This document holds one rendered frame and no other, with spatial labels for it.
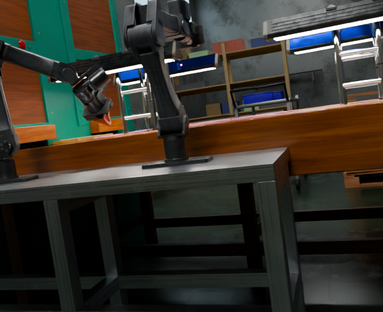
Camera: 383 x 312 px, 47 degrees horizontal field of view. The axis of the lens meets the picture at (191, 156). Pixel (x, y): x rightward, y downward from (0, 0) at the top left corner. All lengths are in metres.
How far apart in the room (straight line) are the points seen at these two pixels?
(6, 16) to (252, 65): 9.30
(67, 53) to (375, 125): 1.71
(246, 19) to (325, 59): 2.14
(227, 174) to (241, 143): 0.38
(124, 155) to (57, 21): 1.17
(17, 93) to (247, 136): 1.18
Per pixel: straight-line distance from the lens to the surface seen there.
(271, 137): 1.37
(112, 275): 1.51
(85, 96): 1.53
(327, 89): 10.99
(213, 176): 1.03
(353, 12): 1.66
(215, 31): 11.48
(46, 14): 2.48
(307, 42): 2.23
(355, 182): 4.15
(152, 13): 1.17
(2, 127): 1.54
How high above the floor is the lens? 0.79
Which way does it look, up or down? 5 degrees down
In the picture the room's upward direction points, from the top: 8 degrees counter-clockwise
